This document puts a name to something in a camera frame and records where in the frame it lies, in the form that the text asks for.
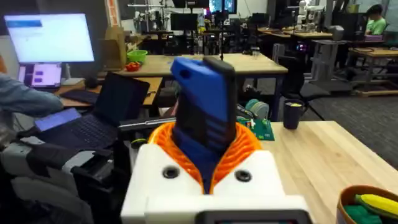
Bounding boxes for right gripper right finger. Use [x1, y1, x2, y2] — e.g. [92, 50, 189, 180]
[210, 122, 286, 196]

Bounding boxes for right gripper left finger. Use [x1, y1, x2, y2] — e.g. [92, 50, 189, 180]
[120, 121, 206, 224]

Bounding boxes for blue electric screwdriver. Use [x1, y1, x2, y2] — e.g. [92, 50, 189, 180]
[170, 56, 238, 194]

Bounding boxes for green board with blocks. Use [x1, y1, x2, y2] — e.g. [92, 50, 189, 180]
[236, 116, 275, 142]

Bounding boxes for pale green tape rolls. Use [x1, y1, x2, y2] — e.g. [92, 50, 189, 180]
[244, 98, 270, 121]

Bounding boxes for dark blue cup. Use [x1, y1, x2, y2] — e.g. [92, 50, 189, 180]
[282, 99, 308, 130]

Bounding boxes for black open laptop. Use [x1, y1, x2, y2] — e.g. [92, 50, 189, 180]
[33, 72, 151, 151]

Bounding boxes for wooden side desk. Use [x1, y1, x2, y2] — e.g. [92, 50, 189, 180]
[53, 77, 164, 109]

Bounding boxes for black office chair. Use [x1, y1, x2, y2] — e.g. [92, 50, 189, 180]
[277, 55, 331, 105]

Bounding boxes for black keyboard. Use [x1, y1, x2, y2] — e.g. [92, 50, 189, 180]
[60, 89, 101, 105]

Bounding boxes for red toy vegetables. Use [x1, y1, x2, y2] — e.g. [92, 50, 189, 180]
[124, 61, 142, 73]

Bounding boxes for wooden table with dark legs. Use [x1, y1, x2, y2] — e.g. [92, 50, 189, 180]
[114, 53, 289, 122]

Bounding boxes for black computer mouse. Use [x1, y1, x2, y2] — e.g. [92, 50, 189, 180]
[84, 77, 99, 89]

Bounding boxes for brown tub with toys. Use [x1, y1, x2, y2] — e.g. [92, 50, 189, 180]
[336, 185, 398, 224]

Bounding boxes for green plastic bowl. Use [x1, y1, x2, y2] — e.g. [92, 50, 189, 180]
[126, 49, 149, 65]

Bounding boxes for brown paper bag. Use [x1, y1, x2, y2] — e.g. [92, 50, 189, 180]
[99, 26, 128, 72]

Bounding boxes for small laptop with pink screen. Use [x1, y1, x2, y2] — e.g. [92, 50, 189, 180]
[17, 62, 63, 90]

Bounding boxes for large computer monitor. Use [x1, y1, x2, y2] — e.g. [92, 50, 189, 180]
[3, 12, 95, 65]

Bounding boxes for person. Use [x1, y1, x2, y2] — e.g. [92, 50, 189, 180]
[364, 4, 388, 36]

